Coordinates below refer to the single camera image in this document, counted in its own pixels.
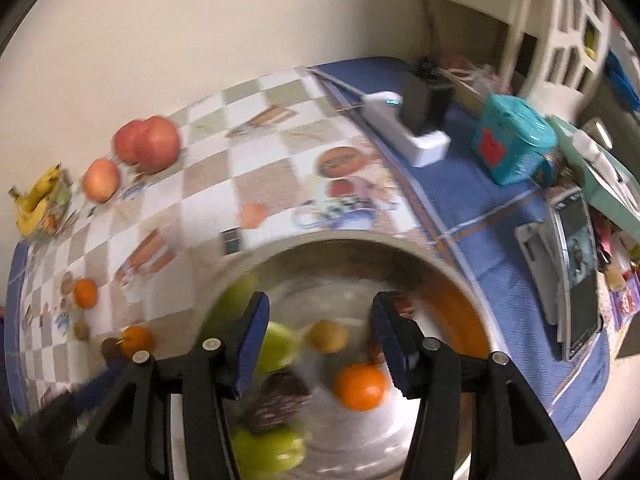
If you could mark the light green book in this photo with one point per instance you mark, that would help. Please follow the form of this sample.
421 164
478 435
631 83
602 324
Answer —
595 175

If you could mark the white power adapter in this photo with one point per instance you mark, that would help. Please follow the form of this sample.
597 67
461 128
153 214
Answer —
425 152

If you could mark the black power adapter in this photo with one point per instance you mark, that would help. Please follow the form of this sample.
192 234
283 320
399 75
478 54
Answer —
417 105

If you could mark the metal bowl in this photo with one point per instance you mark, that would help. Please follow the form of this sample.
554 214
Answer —
320 285

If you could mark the dark avocado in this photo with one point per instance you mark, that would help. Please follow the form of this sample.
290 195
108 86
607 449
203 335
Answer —
275 402
110 347

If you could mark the yellow banana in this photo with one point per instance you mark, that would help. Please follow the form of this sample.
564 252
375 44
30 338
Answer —
30 220
42 185

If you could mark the white lattice shelf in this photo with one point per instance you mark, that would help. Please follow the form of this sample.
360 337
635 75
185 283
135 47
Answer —
575 25

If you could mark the orange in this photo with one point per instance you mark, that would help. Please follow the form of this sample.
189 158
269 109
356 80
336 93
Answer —
137 340
361 387
85 292

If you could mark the small yellowish round fruit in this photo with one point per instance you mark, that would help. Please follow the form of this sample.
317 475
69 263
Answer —
81 330
327 336

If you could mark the teal box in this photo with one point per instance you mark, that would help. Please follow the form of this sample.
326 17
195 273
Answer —
512 140

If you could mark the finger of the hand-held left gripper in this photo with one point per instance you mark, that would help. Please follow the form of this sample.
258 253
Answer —
95 385

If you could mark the red apple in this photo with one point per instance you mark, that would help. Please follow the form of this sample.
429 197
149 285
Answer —
102 180
125 142
160 142

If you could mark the clear plastic container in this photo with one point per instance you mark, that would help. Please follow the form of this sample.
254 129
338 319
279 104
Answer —
60 210

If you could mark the green mango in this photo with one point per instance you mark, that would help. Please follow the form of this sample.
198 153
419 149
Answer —
277 347
270 447

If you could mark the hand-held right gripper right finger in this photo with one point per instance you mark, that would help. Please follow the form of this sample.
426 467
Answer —
395 340

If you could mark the silver tablet device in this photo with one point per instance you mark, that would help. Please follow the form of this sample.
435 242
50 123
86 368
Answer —
575 270

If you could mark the checkered printed tablecloth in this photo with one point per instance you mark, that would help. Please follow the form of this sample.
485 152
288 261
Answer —
200 200

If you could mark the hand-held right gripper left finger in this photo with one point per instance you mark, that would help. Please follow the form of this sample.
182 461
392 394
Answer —
252 345

